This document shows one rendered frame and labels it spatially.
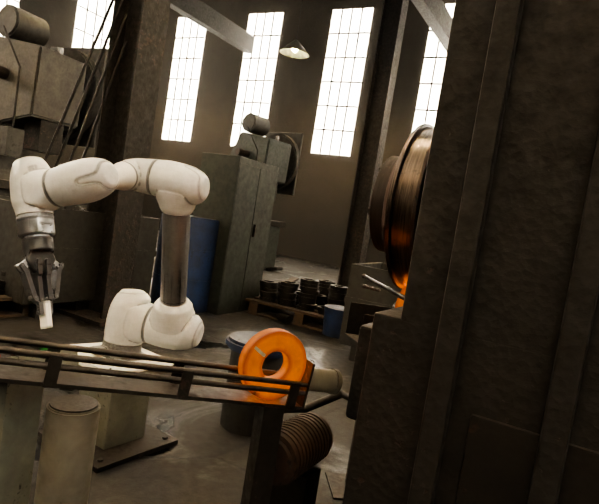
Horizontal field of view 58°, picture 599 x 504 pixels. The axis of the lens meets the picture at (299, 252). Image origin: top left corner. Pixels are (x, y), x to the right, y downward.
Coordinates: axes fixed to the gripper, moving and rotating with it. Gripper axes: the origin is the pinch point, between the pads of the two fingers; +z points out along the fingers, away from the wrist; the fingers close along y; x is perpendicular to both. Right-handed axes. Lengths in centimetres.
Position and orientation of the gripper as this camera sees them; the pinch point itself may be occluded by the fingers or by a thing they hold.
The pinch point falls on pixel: (45, 314)
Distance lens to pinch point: 153.4
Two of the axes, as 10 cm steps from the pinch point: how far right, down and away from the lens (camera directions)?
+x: -8.6, 1.8, 4.7
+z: 1.5, 9.8, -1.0
